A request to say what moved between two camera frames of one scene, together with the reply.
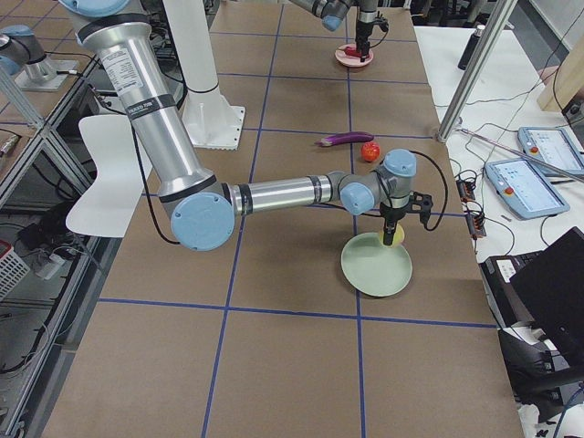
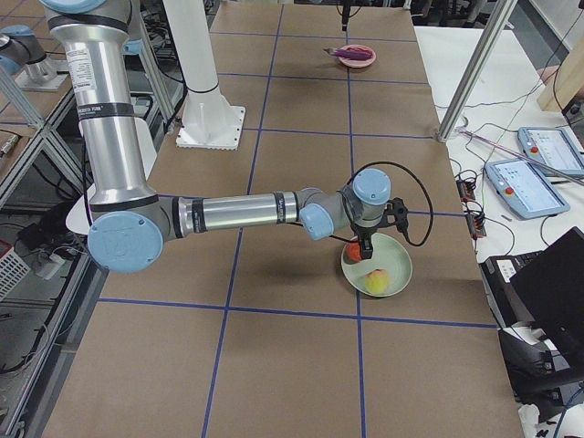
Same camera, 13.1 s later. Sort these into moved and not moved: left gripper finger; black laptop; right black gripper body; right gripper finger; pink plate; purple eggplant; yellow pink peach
Moved: right black gripper body; left gripper finger; yellow pink peach; right gripper finger; purple eggplant
Not moved: pink plate; black laptop
